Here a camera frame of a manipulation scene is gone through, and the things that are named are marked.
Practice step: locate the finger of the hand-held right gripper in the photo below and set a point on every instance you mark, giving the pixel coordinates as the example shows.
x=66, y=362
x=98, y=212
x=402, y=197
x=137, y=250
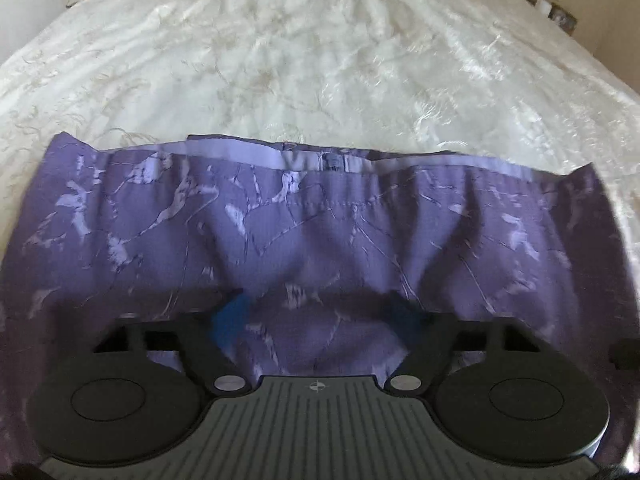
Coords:
x=626, y=355

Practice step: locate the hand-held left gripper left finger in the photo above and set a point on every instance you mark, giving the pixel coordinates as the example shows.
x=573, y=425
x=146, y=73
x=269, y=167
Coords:
x=231, y=319

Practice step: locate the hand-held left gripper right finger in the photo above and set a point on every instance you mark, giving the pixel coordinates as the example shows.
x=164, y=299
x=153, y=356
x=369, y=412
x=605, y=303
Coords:
x=406, y=319

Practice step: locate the purple patterned garment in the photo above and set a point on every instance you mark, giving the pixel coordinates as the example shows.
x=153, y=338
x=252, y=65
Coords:
x=320, y=240

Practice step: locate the white embroidered bedspread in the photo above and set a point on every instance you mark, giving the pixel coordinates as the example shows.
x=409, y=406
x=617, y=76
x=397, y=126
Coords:
x=310, y=55

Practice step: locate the items on right nightstand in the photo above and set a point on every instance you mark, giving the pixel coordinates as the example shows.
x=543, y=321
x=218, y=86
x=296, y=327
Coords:
x=559, y=16

